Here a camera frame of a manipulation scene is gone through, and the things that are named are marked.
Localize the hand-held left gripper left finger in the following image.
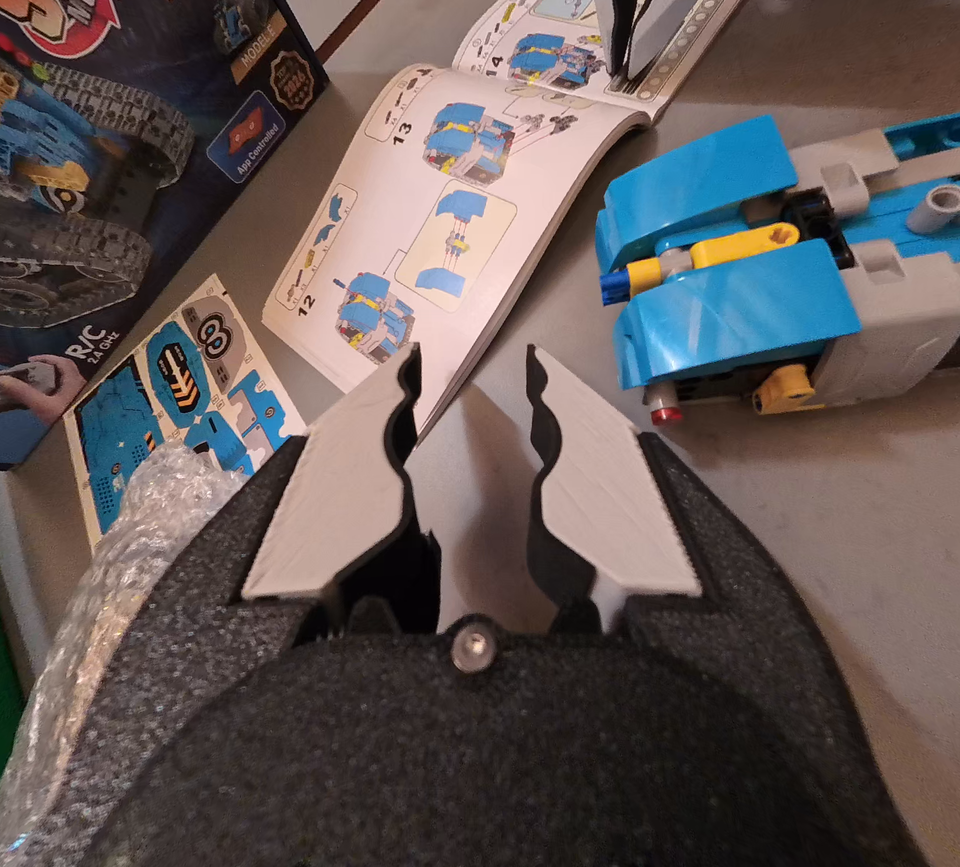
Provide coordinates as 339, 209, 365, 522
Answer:
241, 343, 423, 602

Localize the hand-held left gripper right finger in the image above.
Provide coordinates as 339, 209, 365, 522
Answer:
525, 345, 703, 633

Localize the blue grey toy robot model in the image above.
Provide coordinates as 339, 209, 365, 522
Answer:
594, 113, 960, 427

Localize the light grey connector assembly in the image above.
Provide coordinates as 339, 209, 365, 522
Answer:
909, 184, 960, 235

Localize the grey desk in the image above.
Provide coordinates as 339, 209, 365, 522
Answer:
0, 0, 960, 867

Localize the blue sticker sheet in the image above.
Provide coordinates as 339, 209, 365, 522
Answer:
63, 273, 307, 553

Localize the crumpled clear plastic wrap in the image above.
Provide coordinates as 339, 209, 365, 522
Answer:
0, 443, 249, 808

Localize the open instruction booklet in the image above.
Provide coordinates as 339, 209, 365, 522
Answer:
262, 0, 815, 433

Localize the green box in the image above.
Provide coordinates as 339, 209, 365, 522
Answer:
0, 619, 35, 778

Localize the dark toy kit box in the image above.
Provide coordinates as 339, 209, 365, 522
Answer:
0, 0, 331, 471

